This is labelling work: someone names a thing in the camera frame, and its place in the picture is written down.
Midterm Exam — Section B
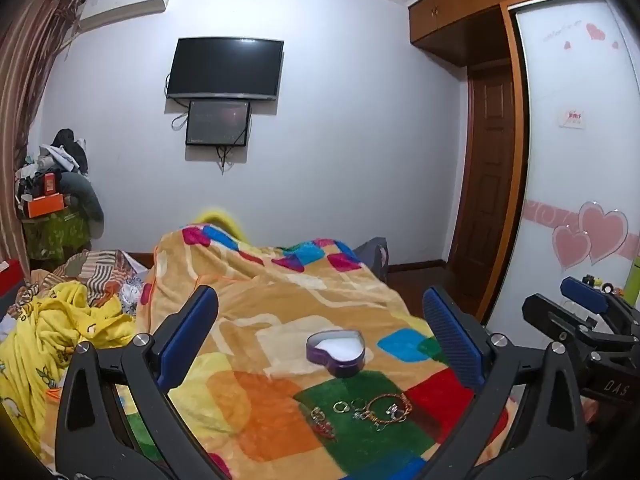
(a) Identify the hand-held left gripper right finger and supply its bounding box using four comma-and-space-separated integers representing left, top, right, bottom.
422, 286, 588, 480

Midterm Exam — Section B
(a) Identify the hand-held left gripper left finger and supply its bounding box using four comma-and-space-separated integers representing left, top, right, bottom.
54, 285, 236, 480

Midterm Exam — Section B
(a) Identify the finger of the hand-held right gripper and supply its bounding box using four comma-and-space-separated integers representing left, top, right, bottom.
522, 295, 601, 346
560, 276, 640, 333

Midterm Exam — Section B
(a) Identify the gold bracelet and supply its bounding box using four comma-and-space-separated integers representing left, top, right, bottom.
367, 394, 412, 421

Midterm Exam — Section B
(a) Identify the purple heart-shaped box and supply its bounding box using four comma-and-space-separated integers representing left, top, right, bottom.
306, 330, 367, 379

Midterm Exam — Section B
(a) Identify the colourful patchwork blanket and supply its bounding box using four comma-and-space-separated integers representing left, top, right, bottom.
135, 225, 511, 480

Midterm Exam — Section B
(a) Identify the striped blanket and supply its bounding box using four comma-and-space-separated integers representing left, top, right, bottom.
30, 249, 151, 311

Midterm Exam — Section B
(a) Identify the grey bag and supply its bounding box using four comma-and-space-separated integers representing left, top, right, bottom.
352, 237, 390, 281

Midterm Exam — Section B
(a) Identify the yellow blanket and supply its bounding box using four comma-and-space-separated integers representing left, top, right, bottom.
0, 280, 138, 461

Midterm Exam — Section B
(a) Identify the brown wooden door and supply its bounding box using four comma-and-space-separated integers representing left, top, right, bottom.
447, 60, 518, 306

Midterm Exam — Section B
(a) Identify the green patterned cloth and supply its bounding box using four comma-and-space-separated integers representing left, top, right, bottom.
22, 205, 92, 261

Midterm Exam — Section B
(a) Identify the grey pillow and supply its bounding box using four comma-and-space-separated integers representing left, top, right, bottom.
59, 172, 105, 241

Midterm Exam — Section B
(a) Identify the white paper sticker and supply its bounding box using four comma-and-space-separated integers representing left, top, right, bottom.
557, 108, 587, 131

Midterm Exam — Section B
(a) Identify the red cloth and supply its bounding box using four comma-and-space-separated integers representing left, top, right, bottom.
0, 259, 25, 297

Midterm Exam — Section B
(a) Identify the orange box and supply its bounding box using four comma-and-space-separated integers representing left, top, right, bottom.
25, 192, 67, 219

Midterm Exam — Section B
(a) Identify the small black monitor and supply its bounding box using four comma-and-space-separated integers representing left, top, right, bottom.
185, 100, 251, 147

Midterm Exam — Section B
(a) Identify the pile of clothes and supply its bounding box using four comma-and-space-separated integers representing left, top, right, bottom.
15, 129, 90, 196

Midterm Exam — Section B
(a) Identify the striped curtain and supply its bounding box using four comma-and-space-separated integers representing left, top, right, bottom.
0, 0, 83, 261

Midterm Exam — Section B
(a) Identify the wooden overhead cabinet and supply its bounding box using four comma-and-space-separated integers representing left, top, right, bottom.
407, 0, 601, 66

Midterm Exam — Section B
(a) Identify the white air conditioner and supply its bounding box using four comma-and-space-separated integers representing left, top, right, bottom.
77, 0, 175, 31

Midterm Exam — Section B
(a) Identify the black monitor cable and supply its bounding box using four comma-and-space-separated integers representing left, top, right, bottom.
215, 144, 237, 176

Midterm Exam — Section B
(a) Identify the black wall television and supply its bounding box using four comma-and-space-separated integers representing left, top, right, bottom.
166, 37, 285, 102

